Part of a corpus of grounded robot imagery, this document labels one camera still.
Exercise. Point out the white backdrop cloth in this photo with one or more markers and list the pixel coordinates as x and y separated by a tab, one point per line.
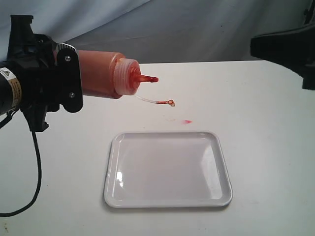
157	31

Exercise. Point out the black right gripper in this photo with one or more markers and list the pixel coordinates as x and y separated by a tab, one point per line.
49	73

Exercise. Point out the black backdrop stand pole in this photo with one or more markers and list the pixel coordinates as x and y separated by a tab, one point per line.
310	13

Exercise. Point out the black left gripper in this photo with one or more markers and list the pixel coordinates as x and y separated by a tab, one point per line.
293	49

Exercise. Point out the white rectangular tray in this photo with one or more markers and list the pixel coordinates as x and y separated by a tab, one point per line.
166	170

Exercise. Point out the red sauce squeeze bottle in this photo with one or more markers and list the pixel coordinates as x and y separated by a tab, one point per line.
110	74

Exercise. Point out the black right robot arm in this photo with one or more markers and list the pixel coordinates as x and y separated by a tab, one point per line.
10	91

